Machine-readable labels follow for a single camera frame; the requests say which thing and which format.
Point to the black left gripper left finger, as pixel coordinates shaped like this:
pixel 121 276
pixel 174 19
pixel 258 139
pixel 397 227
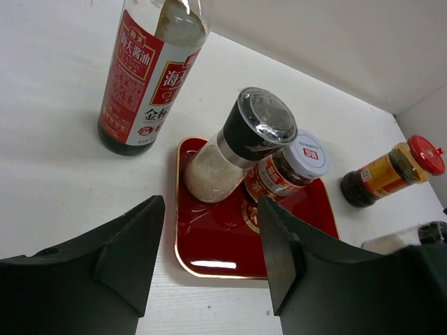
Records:
pixel 96 283

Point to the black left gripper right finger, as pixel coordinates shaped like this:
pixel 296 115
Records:
pixel 321 285

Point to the white-lid spice jar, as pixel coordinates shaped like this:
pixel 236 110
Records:
pixel 289 169

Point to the black-cap grinder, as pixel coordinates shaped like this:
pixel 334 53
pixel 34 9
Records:
pixel 424 234

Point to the clear-cap salt grinder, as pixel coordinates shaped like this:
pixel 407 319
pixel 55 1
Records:
pixel 258 124

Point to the soy sauce glass bottle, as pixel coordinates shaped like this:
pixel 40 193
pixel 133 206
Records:
pixel 156 45

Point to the red lacquer tray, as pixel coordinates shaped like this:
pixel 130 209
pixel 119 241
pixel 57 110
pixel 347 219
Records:
pixel 216 240

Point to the red-lid chili sauce jar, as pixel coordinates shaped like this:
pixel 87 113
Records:
pixel 407 163

